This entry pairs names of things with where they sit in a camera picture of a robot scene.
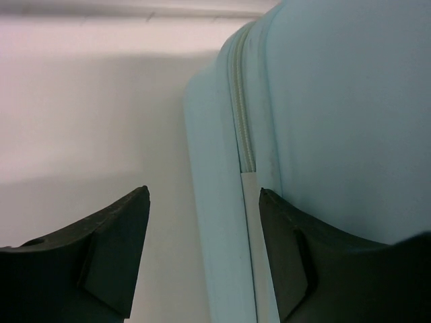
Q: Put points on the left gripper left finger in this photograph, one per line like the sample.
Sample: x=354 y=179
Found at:
x=84 y=272

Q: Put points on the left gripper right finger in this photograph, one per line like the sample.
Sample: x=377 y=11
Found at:
x=323 y=274

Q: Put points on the light blue hard suitcase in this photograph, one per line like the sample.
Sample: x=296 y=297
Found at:
x=327 y=104

